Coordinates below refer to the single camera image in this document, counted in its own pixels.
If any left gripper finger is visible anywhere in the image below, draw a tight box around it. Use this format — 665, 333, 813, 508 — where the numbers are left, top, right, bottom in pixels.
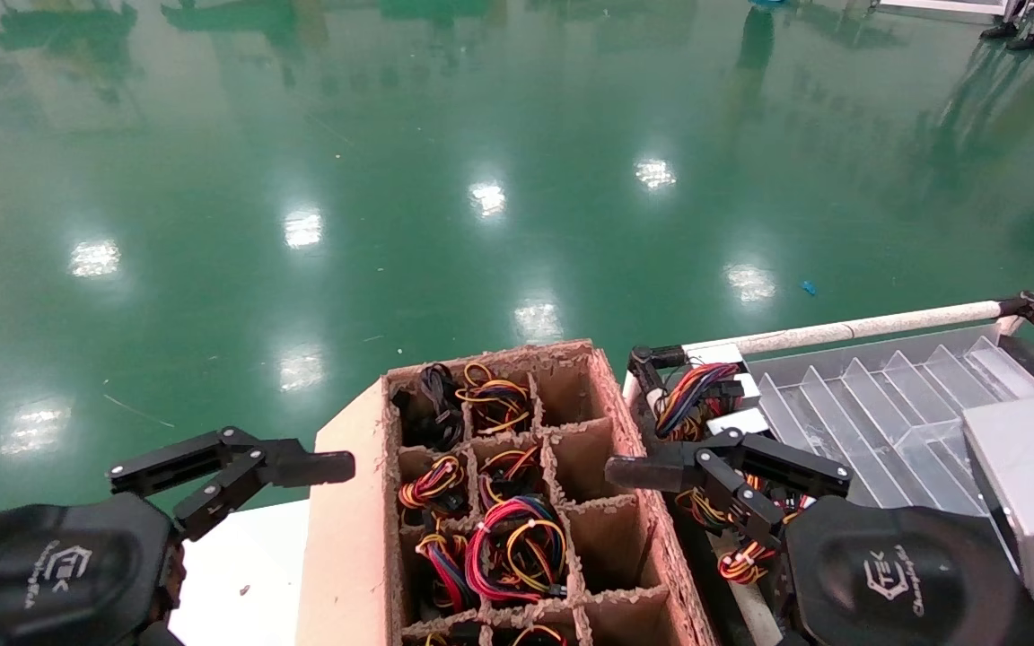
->
107, 427, 356, 542

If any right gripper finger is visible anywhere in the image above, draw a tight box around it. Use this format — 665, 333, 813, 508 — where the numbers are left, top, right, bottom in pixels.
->
605, 427, 852, 550

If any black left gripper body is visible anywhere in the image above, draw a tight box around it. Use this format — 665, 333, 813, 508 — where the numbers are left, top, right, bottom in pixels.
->
0, 493, 186, 646

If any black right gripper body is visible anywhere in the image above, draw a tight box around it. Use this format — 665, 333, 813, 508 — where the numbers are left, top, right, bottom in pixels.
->
775, 498, 1034, 646

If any brown cardboard divider box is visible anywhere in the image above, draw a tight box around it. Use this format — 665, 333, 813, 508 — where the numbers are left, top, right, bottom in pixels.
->
295, 339, 720, 646

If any clear plastic divider tray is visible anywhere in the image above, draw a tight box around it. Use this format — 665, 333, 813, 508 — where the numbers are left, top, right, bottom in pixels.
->
748, 323, 1034, 521

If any clear plastic slotted tray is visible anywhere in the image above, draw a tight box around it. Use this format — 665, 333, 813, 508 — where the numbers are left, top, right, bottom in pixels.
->
623, 290, 1034, 646

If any power supply with black cables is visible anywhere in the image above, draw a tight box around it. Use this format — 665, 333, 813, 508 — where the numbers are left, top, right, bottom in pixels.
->
391, 363, 466, 450

